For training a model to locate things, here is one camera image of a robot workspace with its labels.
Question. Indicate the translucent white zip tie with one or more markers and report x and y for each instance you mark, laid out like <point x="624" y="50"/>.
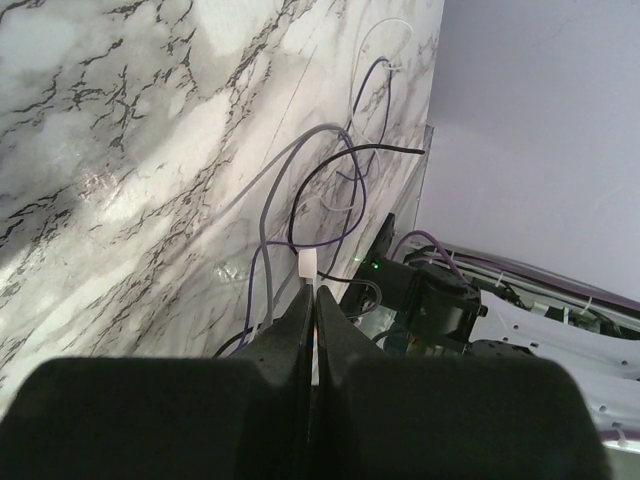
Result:
<point x="308" y="273"/>

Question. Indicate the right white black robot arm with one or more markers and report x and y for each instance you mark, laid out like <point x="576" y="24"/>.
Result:
<point x="469" y="303"/>

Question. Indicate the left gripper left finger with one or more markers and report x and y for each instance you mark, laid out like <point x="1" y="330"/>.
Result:
<point x="240" y="417"/>

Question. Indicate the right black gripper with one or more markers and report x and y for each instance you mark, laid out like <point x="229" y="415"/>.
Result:
<point x="381" y="280"/>

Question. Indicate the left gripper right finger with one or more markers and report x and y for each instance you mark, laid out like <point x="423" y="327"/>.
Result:
<point x="386" y="417"/>

